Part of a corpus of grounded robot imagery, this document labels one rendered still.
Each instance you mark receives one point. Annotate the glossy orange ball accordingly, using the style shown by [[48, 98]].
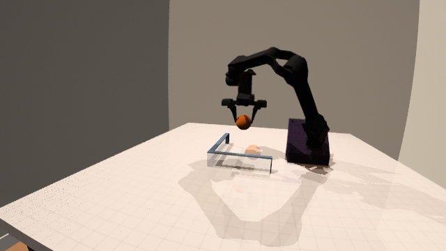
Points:
[[243, 122]]

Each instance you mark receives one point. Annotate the see-through orange ball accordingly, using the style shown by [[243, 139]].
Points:
[[253, 149]]

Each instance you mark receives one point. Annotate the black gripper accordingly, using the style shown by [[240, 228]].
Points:
[[231, 103]]

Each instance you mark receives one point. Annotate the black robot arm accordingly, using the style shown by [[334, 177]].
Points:
[[295, 73]]

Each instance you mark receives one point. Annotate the clear low wall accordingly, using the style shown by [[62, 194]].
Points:
[[246, 164]]

